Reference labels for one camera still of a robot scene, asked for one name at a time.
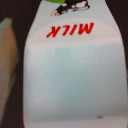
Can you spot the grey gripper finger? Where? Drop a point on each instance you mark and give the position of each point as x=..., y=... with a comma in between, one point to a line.
x=8, y=62

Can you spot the light blue milk carton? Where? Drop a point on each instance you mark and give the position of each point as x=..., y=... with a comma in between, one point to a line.
x=74, y=69

